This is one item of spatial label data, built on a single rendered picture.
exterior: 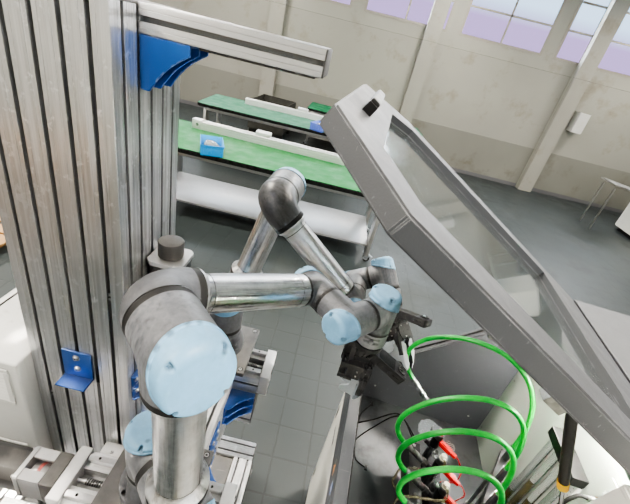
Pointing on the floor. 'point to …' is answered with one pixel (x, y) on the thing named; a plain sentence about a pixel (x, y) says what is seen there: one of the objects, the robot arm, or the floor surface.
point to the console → (624, 496)
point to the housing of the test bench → (624, 345)
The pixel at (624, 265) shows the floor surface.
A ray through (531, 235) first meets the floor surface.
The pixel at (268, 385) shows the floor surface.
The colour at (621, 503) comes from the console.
